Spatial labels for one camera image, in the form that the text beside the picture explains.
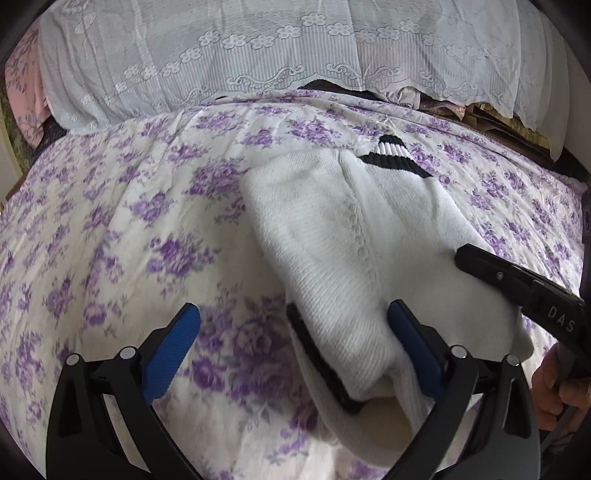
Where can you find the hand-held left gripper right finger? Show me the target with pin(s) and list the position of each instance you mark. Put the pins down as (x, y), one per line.
(418, 350)

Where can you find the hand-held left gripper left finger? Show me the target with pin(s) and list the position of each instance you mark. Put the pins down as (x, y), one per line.
(168, 355)

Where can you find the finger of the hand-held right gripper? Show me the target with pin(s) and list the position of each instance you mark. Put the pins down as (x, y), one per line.
(489, 270)

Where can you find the white knitted sweater black stripes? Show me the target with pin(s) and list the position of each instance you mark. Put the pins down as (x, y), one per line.
(332, 240)

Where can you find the person's right hand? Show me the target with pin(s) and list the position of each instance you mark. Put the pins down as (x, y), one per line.
(549, 387)

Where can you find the purple floral bedsheet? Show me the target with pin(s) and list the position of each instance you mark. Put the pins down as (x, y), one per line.
(138, 230)

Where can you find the white lace cover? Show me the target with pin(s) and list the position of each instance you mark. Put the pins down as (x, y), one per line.
(277, 55)

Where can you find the pink floral cloth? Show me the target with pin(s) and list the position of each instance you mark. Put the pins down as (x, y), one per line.
(25, 78)

